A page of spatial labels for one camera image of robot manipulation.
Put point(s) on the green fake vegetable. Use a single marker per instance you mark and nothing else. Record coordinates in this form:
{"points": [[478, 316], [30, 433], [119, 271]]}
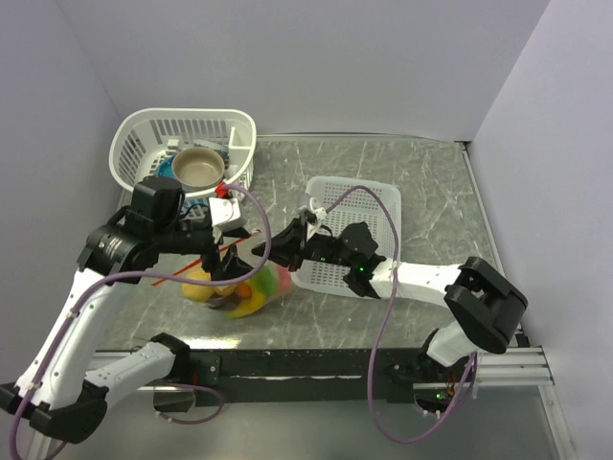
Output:
{"points": [[266, 281]]}

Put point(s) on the white oval laundry basket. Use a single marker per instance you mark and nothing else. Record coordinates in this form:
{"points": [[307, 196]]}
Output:
{"points": [[148, 137]]}

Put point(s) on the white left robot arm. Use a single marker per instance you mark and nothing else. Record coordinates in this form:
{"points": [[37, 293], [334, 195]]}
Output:
{"points": [[58, 394]]}

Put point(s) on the aluminium frame rail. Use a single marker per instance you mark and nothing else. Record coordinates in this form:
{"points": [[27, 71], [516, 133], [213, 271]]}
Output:
{"points": [[517, 367]]}

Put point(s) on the clear zip top bag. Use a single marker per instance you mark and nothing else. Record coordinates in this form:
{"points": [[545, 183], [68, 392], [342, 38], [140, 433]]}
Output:
{"points": [[224, 298]]}

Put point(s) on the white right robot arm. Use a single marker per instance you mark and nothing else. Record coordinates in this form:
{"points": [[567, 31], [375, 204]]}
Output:
{"points": [[486, 306]]}

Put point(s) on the pink fake peach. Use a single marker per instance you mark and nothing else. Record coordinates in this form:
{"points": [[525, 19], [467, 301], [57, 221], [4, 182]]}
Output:
{"points": [[284, 279]]}

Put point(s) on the orange fake fruit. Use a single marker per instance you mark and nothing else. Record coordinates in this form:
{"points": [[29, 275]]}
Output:
{"points": [[243, 290]]}

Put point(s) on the white rectangular perforated basket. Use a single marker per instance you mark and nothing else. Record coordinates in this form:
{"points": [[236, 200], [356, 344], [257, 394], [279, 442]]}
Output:
{"points": [[381, 210]]}

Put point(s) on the yellow fake lemon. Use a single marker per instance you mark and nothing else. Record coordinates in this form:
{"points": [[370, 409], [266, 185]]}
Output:
{"points": [[197, 293]]}

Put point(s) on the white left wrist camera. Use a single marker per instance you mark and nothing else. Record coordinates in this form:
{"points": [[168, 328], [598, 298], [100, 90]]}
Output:
{"points": [[226, 214]]}

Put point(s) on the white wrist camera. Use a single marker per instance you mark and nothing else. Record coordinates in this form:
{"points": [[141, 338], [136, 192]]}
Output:
{"points": [[226, 214], [311, 210]]}

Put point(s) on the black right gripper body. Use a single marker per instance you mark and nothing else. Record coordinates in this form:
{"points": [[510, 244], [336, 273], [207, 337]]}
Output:
{"points": [[323, 248]]}

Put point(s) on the beige bowl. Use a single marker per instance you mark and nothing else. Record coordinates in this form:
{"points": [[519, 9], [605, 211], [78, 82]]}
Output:
{"points": [[198, 168]]}

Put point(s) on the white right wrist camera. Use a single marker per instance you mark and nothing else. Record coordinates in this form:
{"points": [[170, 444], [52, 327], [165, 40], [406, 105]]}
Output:
{"points": [[311, 210]]}

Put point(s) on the blue plate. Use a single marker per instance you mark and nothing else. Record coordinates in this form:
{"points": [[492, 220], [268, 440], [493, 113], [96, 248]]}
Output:
{"points": [[164, 169]]}

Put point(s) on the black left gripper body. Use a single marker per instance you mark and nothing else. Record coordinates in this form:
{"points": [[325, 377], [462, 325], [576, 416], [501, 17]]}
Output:
{"points": [[200, 240]]}

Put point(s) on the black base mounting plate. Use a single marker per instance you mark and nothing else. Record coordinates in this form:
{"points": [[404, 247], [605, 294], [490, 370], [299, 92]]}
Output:
{"points": [[398, 373]]}

